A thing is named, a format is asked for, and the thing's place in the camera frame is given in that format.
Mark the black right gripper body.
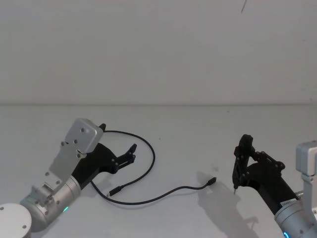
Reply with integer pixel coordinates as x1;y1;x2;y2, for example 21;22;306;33
244;161;302;217

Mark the white table cloth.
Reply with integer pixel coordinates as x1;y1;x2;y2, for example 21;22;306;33
0;104;317;238

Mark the black cable with two plugs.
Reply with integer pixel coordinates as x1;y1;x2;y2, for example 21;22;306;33
90;130;217;204

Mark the white backdrop curtain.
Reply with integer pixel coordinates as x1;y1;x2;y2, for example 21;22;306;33
0;0;317;105

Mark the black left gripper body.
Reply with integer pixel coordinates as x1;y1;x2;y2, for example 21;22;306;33
71;142;119;191

